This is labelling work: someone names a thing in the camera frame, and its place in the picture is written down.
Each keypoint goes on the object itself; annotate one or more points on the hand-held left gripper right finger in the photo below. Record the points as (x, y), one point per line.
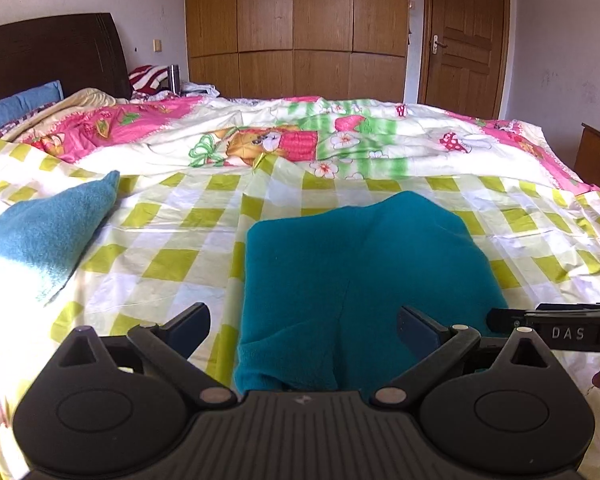
(417, 331)

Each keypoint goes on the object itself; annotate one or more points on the printed checked quilt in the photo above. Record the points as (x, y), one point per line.
(190, 210)

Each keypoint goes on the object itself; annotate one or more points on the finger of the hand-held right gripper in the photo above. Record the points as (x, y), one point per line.
(502, 320)

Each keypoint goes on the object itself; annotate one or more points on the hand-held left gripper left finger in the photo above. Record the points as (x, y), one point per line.
(195, 322)

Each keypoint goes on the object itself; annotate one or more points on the wooden door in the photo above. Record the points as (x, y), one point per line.
(467, 35)

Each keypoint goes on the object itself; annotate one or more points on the light blue folded fleece garment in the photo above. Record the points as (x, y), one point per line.
(40, 235)

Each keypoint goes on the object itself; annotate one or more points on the cream pillow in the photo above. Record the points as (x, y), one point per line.
(87, 97)

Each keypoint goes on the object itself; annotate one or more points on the teal fleece garment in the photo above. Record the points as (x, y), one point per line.
(340, 260)

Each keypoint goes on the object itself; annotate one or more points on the wooden wardrobe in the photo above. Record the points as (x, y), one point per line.
(295, 25)

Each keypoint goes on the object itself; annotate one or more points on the dark wooden headboard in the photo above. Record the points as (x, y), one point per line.
(45, 55)

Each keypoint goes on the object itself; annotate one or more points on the white clothes pile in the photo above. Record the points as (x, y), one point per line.
(200, 89)

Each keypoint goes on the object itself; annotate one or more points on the red white striped cloth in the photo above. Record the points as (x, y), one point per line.
(147, 79)

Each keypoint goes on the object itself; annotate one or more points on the blue pillow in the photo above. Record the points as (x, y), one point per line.
(15, 105)

